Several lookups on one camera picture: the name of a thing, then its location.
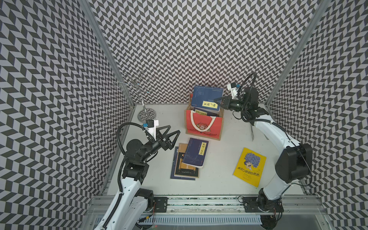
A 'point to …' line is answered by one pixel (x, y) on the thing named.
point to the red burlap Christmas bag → (203, 125)
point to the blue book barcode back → (207, 113)
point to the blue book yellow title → (203, 97)
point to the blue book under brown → (173, 168)
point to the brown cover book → (182, 169)
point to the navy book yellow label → (196, 152)
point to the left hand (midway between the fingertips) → (175, 130)
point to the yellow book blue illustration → (250, 166)
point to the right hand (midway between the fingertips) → (214, 102)
